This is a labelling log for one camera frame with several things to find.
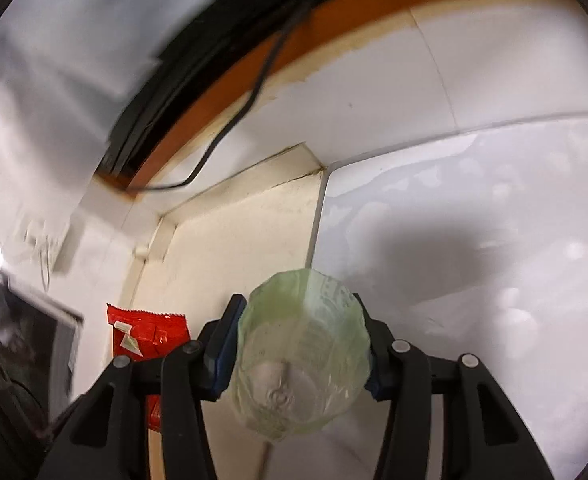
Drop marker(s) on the orange wooden window frame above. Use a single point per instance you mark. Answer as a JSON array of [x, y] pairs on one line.
[[374, 10]]

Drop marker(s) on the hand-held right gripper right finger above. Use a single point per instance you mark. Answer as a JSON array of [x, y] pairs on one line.
[[380, 387]]

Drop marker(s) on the translucent plastic sheet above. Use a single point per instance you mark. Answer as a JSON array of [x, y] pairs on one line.
[[48, 85]]

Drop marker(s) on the red snack packet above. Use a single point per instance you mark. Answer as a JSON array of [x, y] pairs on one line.
[[148, 332]]

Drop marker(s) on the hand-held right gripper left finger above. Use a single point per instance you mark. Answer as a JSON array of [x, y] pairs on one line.
[[226, 350]]

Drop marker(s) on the clear plastic cup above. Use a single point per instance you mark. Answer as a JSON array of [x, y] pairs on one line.
[[299, 360]]

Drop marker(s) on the black sliding window frame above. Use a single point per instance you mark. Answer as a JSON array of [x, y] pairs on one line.
[[173, 90]]

